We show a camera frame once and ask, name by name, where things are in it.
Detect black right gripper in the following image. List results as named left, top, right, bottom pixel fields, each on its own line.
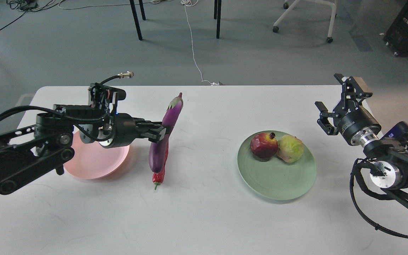
left=314, top=74, right=381, bottom=146

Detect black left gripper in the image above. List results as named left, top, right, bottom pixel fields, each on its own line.
left=100, top=113, right=167, bottom=148

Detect purple eggplant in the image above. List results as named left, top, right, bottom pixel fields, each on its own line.
left=148, top=92, right=183, bottom=173

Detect green yellow fruit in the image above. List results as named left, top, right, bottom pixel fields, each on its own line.
left=277, top=135, right=305, bottom=163

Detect red pomegranate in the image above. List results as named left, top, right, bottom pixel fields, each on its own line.
left=250, top=132, right=279, bottom=160

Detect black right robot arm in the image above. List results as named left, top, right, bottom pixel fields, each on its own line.
left=315, top=74, right=408, bottom=239

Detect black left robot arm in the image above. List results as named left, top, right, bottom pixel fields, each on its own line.
left=0, top=72, right=171, bottom=195

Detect red chili pepper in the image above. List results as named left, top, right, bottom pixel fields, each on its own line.
left=152, top=140, right=169, bottom=191

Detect pink plate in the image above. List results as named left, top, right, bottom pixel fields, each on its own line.
left=63, top=132, right=130, bottom=180

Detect green plate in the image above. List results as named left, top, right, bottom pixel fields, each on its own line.
left=237, top=133, right=316, bottom=201

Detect white chair base with wheels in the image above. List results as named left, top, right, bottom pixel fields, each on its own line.
left=273, top=0, right=339, bottom=44

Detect black table legs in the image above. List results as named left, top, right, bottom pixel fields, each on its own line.
left=129, top=0, right=222, bottom=41

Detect white cable on floor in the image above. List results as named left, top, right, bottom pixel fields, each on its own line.
left=58, top=0, right=219, bottom=86

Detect black cables on floor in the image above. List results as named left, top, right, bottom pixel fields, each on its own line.
left=0, top=0, right=61, bottom=41

